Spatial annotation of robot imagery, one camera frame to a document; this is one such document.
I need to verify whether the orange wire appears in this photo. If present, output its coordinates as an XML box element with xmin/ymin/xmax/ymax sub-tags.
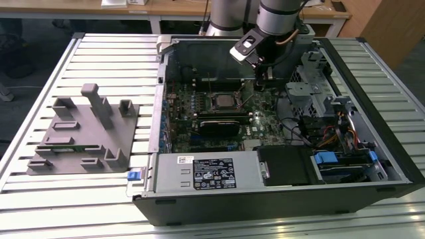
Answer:
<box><xmin>344</xmin><ymin>128</ymin><xmax>363</xmax><ymax>150</ymax></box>

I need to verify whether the silver drive cage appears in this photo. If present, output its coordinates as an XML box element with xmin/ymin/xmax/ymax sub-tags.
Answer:
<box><xmin>284</xmin><ymin>51</ymin><xmax>336</xmax><ymax>118</ymax></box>

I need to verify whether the silver power supply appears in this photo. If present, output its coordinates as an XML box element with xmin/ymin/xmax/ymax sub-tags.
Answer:
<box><xmin>154</xmin><ymin>150</ymin><xmax>267</xmax><ymax>194</ymax></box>

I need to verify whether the wooden cabinet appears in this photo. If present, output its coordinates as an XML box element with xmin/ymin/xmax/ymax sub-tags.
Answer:
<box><xmin>339</xmin><ymin>0</ymin><xmax>425</xmax><ymax>69</ymax></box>

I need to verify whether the yellow wire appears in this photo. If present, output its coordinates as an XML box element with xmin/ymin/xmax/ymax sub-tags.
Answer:
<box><xmin>318</xmin><ymin>134</ymin><xmax>339</xmax><ymax>149</ymax></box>

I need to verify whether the silver CPU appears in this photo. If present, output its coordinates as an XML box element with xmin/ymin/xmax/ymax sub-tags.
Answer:
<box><xmin>214</xmin><ymin>95</ymin><xmax>239</xmax><ymax>109</ymax></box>

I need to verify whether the CPU socket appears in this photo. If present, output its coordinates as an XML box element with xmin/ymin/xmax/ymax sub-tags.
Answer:
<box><xmin>207</xmin><ymin>91</ymin><xmax>246</xmax><ymax>112</ymax></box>

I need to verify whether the green RAM stick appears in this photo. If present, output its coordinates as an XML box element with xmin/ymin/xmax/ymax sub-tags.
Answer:
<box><xmin>36</xmin><ymin>145</ymin><xmax>100</xmax><ymax>153</ymax></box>

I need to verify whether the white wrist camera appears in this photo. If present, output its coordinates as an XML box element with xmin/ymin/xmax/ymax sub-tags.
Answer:
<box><xmin>230</xmin><ymin>28</ymin><xmax>267</xmax><ymax>67</ymax></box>

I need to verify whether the black graphics card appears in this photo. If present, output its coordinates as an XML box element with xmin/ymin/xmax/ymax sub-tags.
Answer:
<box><xmin>198</xmin><ymin>119</ymin><xmax>240</xmax><ymax>137</ymax></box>

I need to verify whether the green motherboard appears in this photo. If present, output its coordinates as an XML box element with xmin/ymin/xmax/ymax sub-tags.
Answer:
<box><xmin>162</xmin><ymin>79</ymin><xmax>291</xmax><ymax>154</ymax></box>

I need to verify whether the black camera cable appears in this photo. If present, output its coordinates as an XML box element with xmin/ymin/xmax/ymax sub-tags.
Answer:
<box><xmin>264</xmin><ymin>27</ymin><xmax>302</xmax><ymax>67</ymax></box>

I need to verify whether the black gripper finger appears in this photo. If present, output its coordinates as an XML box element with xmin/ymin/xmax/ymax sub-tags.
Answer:
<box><xmin>266</xmin><ymin>64</ymin><xmax>278</xmax><ymax>87</ymax></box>
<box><xmin>254</xmin><ymin>65</ymin><xmax>267</xmax><ymax>92</ymax></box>

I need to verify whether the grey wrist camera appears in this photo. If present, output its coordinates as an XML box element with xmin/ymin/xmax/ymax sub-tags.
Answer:
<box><xmin>295</xmin><ymin>23</ymin><xmax>316</xmax><ymax>46</ymax></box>

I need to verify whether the blue case latch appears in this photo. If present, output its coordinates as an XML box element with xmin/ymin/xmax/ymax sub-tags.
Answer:
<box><xmin>128</xmin><ymin>168</ymin><xmax>143</xmax><ymax>182</ymax></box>

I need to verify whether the black plastic shroud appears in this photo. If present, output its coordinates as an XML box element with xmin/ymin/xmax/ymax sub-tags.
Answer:
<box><xmin>258</xmin><ymin>145</ymin><xmax>316</xmax><ymax>187</ymax></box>

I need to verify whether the grey furniture foot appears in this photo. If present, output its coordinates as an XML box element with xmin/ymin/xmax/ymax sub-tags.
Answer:
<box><xmin>0</xmin><ymin>82</ymin><xmax>15</xmax><ymax>102</ymax></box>

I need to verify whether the black PC case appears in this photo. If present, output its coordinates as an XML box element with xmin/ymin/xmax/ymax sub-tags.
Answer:
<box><xmin>132</xmin><ymin>34</ymin><xmax>425</xmax><ymax>227</ymax></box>

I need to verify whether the grey parts rack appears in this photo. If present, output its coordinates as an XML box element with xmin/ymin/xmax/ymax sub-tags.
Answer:
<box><xmin>26</xmin><ymin>83</ymin><xmax>140</xmax><ymax>176</ymax></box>

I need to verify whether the copper-sleeved cable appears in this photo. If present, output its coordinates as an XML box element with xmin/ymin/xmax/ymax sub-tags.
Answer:
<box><xmin>276</xmin><ymin>29</ymin><xmax>298</xmax><ymax>47</ymax></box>

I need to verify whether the blue disk carrier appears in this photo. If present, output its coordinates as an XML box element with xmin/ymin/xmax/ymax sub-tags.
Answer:
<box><xmin>312</xmin><ymin>151</ymin><xmax>375</xmax><ymax>175</ymax></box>

